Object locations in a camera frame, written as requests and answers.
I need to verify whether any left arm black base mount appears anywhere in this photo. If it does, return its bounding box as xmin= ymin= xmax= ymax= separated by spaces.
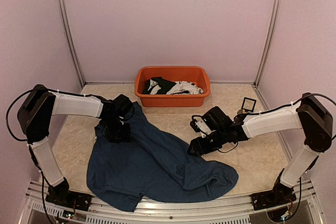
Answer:
xmin=46 ymin=191 xmax=92 ymax=211

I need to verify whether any black and white garment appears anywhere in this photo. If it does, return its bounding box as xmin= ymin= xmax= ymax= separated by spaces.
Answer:
xmin=142 ymin=77 xmax=204 ymax=95

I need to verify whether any orange plastic tub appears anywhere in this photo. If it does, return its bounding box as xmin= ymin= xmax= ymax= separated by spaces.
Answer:
xmin=134 ymin=66 xmax=211 ymax=108

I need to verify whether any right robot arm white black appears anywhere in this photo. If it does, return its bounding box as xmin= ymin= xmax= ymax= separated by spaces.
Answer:
xmin=187 ymin=93 xmax=335 ymax=205

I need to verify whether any aluminium corner post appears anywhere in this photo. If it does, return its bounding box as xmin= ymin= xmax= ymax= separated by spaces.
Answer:
xmin=253 ymin=0 xmax=286 ymax=87
xmin=57 ymin=0 xmax=86 ymax=88

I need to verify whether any left aluminium corner post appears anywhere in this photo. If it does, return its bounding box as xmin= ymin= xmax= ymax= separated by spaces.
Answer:
xmin=57 ymin=0 xmax=86 ymax=88

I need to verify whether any dark blue t-shirt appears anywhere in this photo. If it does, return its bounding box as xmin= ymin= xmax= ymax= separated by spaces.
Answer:
xmin=86 ymin=103 xmax=239 ymax=212

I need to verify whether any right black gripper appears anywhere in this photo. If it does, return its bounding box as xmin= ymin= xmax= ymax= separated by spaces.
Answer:
xmin=187 ymin=127 xmax=227 ymax=157

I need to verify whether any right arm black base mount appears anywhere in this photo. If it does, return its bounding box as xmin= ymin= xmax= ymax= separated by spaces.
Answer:
xmin=251 ymin=190 xmax=297 ymax=211

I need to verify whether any right aluminium corner post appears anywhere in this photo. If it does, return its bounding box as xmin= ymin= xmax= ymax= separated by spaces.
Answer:
xmin=253 ymin=0 xmax=286 ymax=87

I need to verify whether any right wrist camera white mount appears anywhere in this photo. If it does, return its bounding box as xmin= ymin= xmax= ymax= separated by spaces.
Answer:
xmin=190 ymin=115 xmax=212 ymax=137

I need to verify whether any black square display box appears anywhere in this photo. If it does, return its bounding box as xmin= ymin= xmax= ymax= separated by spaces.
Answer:
xmin=241 ymin=97 xmax=257 ymax=112

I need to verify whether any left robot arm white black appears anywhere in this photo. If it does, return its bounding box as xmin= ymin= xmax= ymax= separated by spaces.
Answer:
xmin=17 ymin=84 xmax=135 ymax=206

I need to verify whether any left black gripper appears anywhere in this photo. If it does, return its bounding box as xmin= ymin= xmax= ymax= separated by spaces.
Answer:
xmin=103 ymin=117 xmax=131 ymax=143

